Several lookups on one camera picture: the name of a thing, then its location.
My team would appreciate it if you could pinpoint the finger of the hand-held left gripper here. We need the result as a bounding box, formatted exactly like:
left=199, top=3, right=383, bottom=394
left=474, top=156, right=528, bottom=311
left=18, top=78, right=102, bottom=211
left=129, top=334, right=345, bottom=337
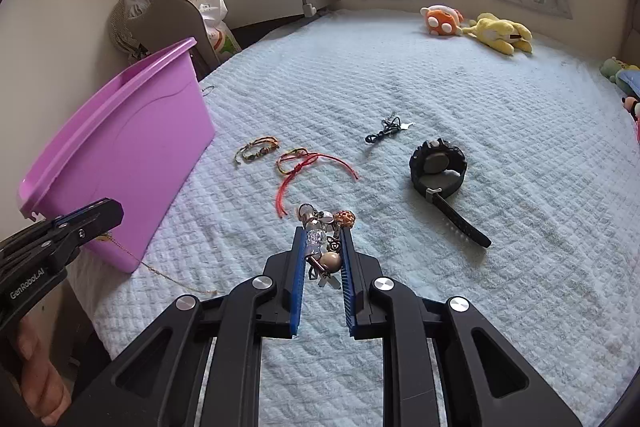
left=0, top=198, right=124, bottom=280
left=0, top=202, right=103, bottom=253

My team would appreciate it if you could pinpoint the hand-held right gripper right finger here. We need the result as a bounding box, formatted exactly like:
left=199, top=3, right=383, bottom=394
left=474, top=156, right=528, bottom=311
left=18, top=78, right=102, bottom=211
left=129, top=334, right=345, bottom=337
left=340, top=229, right=583, bottom=427

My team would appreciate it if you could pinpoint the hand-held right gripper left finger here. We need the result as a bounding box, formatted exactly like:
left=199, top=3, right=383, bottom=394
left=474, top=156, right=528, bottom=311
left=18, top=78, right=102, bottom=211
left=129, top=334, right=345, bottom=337
left=65, top=227, right=307, bottom=427

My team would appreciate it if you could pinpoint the pink silver charm bracelet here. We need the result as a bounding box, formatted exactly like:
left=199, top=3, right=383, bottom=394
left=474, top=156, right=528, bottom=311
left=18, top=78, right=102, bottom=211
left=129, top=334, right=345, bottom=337
left=297, top=203, right=356, bottom=291

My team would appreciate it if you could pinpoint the gold chain yellow pendant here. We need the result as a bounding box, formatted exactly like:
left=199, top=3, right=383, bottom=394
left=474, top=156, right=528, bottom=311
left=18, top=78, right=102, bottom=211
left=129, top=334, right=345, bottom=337
left=97, top=232, right=219, bottom=296

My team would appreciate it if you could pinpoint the purple plastic tub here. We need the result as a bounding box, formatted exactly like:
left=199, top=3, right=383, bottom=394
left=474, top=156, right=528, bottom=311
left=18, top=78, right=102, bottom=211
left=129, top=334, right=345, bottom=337
left=19, top=37, right=217, bottom=275

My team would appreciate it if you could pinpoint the red string bracelet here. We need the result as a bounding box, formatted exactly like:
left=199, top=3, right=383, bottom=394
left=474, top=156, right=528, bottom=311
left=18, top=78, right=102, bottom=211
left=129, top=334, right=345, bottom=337
left=276, top=148, right=360, bottom=218

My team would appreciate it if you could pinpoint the brown braided bead bracelet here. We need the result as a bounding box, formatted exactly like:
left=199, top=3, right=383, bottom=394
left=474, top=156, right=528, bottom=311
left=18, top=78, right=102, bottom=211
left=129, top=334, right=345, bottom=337
left=233, top=135, right=280, bottom=166

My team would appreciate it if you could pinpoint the black wristwatch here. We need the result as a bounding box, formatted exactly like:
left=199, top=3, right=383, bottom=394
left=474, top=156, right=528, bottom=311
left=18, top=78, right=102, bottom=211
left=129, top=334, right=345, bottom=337
left=409, top=138, right=492, bottom=249

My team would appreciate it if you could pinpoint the black cord silver pendant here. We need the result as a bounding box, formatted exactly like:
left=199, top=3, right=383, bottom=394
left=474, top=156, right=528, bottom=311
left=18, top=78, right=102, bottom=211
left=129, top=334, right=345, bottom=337
left=364, top=112, right=416, bottom=146

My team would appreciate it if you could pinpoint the person's left hand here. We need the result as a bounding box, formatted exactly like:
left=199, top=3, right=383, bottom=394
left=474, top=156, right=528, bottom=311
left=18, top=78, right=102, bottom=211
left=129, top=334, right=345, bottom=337
left=14, top=321, right=72, bottom=426

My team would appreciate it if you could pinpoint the grey striped garment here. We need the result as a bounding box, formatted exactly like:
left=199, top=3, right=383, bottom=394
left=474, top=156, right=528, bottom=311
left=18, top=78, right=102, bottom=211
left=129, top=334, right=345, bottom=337
left=109, top=0, right=162, bottom=58

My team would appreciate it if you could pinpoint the grey chair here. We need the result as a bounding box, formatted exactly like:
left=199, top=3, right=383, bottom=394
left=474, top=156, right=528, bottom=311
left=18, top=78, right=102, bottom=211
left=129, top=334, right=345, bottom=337
left=125, top=0, right=221, bottom=80

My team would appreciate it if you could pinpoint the white quilted blanket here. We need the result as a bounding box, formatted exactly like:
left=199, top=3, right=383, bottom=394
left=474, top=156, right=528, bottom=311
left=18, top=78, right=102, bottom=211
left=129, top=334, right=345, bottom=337
left=67, top=9, right=640, bottom=427

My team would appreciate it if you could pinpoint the white plastic bag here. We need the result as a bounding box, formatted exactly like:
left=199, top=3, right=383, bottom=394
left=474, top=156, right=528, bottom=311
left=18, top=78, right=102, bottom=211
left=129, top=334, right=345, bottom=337
left=200, top=0, right=242, bottom=58

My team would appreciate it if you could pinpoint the orange plush toy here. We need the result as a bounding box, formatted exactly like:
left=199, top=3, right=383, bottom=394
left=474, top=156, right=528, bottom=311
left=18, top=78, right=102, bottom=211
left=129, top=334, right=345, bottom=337
left=420, top=5, right=465, bottom=39

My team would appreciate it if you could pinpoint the yellow plush toy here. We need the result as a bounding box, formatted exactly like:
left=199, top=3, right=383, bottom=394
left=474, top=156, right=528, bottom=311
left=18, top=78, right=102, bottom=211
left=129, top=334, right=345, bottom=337
left=460, top=12, right=534, bottom=57

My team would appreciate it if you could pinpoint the green plush toy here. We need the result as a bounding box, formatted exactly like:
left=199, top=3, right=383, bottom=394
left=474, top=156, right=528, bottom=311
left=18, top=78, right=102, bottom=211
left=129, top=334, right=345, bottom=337
left=599, top=57, right=640, bottom=84

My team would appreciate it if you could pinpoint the beige padded headboard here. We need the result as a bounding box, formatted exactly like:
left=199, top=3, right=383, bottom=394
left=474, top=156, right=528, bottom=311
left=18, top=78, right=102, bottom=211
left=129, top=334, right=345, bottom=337
left=615, top=0, right=640, bottom=64

